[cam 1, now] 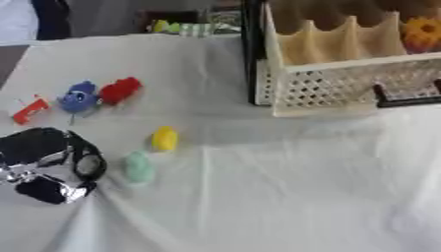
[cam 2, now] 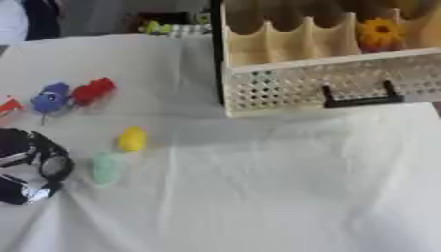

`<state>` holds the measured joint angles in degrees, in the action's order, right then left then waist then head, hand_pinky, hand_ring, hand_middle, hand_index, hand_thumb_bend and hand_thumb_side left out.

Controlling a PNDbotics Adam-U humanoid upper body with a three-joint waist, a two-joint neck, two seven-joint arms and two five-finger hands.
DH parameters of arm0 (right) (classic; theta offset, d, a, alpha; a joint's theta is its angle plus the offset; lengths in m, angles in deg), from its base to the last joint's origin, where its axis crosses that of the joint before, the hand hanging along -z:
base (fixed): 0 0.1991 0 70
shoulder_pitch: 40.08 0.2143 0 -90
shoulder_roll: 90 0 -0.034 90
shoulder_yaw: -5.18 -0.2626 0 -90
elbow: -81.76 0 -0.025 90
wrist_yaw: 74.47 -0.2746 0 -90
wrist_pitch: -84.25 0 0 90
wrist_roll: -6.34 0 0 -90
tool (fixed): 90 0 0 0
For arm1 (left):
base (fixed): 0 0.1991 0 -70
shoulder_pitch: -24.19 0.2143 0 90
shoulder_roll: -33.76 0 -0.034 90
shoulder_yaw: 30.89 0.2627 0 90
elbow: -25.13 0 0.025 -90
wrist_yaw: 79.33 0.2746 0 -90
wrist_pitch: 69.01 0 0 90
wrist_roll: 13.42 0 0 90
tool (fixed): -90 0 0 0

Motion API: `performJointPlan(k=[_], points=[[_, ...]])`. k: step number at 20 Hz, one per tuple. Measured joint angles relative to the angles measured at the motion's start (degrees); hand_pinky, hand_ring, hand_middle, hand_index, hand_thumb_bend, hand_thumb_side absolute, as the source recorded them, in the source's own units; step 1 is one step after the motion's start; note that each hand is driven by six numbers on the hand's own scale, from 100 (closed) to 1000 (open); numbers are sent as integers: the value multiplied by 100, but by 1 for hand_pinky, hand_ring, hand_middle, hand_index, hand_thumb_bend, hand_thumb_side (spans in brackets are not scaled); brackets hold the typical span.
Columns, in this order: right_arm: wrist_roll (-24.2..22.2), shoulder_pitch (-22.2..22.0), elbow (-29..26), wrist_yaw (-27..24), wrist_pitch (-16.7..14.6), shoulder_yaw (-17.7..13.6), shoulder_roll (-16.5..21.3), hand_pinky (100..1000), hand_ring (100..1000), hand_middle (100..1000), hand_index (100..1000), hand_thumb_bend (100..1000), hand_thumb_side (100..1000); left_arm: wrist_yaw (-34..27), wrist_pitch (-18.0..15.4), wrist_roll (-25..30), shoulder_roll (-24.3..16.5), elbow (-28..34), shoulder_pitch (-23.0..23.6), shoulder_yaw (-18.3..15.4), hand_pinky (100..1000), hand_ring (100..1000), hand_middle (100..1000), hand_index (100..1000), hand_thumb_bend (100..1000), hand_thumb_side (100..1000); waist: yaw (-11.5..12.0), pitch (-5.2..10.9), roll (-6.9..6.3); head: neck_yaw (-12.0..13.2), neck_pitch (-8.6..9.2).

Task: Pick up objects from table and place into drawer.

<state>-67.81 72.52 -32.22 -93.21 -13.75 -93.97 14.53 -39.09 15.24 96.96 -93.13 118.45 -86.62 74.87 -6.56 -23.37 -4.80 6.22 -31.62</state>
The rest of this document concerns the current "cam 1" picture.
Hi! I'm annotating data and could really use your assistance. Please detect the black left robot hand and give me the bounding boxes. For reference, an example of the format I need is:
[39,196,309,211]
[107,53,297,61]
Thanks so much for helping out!
[0,127,109,206]

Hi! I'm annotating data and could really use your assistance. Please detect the pale compartment drawer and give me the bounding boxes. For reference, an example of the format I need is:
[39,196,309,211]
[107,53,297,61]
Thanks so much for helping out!
[255,2,441,118]

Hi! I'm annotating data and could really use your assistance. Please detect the orange rectangular block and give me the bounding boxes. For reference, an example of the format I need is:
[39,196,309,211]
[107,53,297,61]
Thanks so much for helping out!
[10,97,52,126]

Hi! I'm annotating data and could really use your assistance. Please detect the blue soft toy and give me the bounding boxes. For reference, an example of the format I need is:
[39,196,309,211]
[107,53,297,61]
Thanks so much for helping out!
[56,80,100,114]

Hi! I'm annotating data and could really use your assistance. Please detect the red soft toy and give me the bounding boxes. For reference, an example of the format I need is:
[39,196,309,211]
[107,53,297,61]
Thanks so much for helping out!
[97,77,145,106]

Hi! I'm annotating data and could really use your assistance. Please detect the mint green toy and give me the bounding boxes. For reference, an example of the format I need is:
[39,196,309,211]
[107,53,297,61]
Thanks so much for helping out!
[122,150,158,184]

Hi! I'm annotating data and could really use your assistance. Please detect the person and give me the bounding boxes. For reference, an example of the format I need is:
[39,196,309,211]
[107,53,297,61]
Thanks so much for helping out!
[0,0,73,43]

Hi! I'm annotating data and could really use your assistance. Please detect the yellow green toy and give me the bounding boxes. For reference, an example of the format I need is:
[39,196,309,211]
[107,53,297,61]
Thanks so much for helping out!
[150,19,183,33]

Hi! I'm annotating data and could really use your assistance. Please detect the green white striped cloth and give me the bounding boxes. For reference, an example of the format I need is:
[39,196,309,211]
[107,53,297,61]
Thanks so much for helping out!
[177,22,243,37]

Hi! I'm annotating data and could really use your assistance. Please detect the orange flower soft toy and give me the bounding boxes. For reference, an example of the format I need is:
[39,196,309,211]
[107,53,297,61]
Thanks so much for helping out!
[401,17,441,54]

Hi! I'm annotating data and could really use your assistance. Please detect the black drawer handle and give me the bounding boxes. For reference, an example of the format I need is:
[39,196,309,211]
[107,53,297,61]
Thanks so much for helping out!
[372,78,441,108]

